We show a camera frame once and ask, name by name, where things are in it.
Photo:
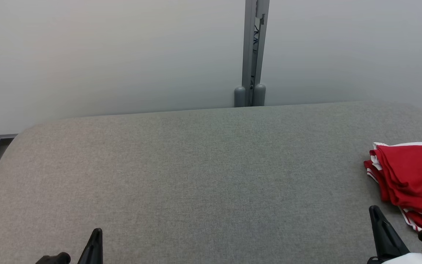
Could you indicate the grey metal partition post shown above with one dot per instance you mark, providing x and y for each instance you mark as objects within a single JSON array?
[{"x": 255, "y": 44}]

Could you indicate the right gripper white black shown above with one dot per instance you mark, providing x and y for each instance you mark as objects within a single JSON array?
[{"x": 405, "y": 259}]

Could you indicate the grey cylindrical post foot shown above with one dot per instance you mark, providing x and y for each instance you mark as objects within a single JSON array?
[
  {"x": 239, "y": 97},
  {"x": 259, "y": 95}
]

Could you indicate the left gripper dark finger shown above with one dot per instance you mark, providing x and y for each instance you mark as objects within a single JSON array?
[{"x": 94, "y": 249}]

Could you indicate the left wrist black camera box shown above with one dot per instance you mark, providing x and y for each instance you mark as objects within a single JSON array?
[{"x": 55, "y": 258}]

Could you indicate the red shorts white stripes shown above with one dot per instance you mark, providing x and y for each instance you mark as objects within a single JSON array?
[{"x": 412, "y": 172}]

